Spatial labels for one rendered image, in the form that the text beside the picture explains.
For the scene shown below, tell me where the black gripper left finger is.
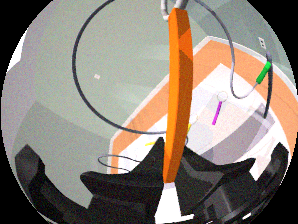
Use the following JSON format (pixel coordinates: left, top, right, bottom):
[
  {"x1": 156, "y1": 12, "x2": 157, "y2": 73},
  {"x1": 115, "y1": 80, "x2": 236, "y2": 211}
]
[{"x1": 80, "y1": 136, "x2": 165, "y2": 217}]

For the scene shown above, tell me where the orange handle with grey loop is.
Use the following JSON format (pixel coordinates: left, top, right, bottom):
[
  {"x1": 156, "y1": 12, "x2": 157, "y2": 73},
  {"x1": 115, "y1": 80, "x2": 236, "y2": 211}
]
[{"x1": 161, "y1": 0, "x2": 194, "y2": 184}]

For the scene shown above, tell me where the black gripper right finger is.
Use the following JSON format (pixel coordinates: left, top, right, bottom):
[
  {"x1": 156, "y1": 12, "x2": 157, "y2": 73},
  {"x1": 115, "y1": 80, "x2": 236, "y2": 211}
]
[{"x1": 174, "y1": 145, "x2": 257, "y2": 216}]

